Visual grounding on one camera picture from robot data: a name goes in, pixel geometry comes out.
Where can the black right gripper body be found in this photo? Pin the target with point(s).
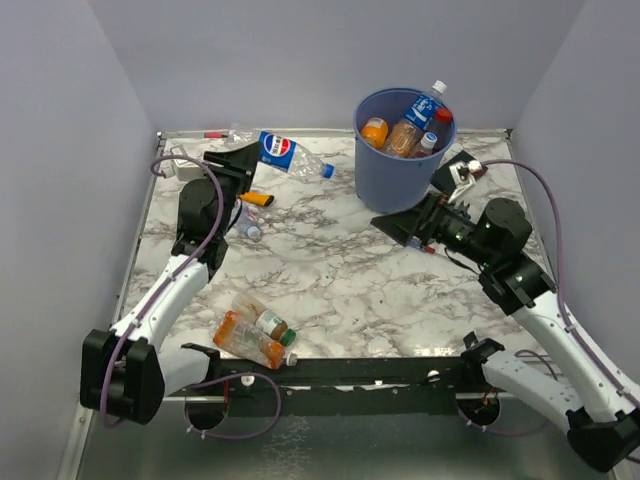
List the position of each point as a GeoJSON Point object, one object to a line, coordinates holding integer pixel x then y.
{"type": "Point", "coordinates": [448, 226]}

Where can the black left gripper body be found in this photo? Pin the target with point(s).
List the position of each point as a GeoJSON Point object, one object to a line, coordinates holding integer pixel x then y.
{"type": "Point", "coordinates": [232, 182]}

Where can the Pepsi bottle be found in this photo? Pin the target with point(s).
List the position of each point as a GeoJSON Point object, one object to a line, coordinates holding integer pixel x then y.
{"type": "Point", "coordinates": [281, 153]}

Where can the small orange juice bottle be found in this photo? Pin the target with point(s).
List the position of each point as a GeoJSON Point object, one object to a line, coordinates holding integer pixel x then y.
{"type": "Point", "coordinates": [403, 137]}

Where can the clear bottle white cap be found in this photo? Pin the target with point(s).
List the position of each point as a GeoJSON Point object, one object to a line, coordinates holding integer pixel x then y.
{"type": "Point", "coordinates": [425, 146]}

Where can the red cap tea bottle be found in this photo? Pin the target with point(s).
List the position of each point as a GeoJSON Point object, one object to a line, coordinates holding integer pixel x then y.
{"type": "Point", "coordinates": [440, 126]}

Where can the blue label water bottle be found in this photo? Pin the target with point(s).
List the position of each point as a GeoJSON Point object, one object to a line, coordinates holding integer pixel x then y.
{"type": "Point", "coordinates": [423, 109]}

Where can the orange bottle front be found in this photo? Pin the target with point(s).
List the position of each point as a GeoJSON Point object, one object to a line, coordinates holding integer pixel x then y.
{"type": "Point", "coordinates": [375, 132]}

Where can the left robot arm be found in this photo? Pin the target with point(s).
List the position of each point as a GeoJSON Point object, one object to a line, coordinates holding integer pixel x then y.
{"type": "Point", "coordinates": [203, 217]}

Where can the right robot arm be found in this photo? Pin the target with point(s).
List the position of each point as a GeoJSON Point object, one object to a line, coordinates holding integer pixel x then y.
{"type": "Point", "coordinates": [596, 405]}

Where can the blue plastic bin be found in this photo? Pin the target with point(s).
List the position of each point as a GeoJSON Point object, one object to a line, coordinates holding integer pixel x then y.
{"type": "Point", "coordinates": [384, 183]}

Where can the orange utility knife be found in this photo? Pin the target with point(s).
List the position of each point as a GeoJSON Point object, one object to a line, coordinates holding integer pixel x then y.
{"type": "Point", "coordinates": [261, 200]}

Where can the black box right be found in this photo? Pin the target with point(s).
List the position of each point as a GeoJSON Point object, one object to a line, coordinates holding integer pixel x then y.
{"type": "Point", "coordinates": [441, 179]}

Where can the small clear crushed bottle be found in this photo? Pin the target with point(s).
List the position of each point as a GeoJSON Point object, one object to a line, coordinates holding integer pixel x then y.
{"type": "Point", "coordinates": [245, 222]}

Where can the green cap bottle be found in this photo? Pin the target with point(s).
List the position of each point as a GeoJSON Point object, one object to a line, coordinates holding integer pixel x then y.
{"type": "Point", "coordinates": [269, 322]}

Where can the orange bottle white cap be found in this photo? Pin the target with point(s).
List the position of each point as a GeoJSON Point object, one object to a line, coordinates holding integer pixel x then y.
{"type": "Point", "coordinates": [243, 339]}

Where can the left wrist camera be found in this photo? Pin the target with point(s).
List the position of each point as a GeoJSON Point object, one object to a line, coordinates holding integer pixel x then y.
{"type": "Point", "coordinates": [186, 171]}

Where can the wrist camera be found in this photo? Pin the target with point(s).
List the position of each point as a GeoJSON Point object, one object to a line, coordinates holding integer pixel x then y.
{"type": "Point", "coordinates": [186, 171]}
{"type": "Point", "coordinates": [464, 175]}

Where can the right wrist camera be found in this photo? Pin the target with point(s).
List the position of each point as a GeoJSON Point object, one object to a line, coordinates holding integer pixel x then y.
{"type": "Point", "coordinates": [464, 175]}

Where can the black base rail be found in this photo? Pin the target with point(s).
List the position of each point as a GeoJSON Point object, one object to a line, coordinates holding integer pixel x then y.
{"type": "Point", "coordinates": [311, 387]}

